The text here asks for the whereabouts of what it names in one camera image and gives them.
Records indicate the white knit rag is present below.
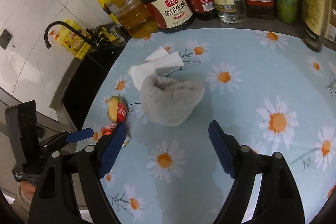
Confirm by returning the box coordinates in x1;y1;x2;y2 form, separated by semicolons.
140;75;205;127

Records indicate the white paper napkin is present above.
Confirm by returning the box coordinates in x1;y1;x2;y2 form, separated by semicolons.
127;47;185;90

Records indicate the pink snack wrapper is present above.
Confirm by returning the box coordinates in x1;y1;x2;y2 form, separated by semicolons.
100;123;131;147

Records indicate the black kitchen sink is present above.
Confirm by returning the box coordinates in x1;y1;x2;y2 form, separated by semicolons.
50;45;125;128

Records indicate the person's left hand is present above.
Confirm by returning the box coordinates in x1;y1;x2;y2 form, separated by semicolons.
20;181;36;201

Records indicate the daisy print tablecloth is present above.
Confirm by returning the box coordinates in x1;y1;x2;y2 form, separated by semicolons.
77;28;335;223

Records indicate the beige left sleeve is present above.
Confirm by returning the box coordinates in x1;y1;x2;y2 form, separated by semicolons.
11;186;31;223

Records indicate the yellow dish soap bottle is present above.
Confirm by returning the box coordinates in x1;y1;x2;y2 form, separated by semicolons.
49;25;91;60

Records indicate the black sink faucet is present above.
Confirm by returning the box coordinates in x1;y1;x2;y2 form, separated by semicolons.
44;20;98;55

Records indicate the black yellow cloth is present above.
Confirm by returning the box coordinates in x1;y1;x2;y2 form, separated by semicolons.
87;26;117;48

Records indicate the small brown jar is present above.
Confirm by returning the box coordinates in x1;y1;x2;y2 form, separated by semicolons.
324;1;336;42

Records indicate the small sesame oil bottle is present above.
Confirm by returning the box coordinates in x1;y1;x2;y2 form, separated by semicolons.
303;0;331;52

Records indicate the black wall switch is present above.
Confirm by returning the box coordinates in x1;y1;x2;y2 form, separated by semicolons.
0;29;12;50

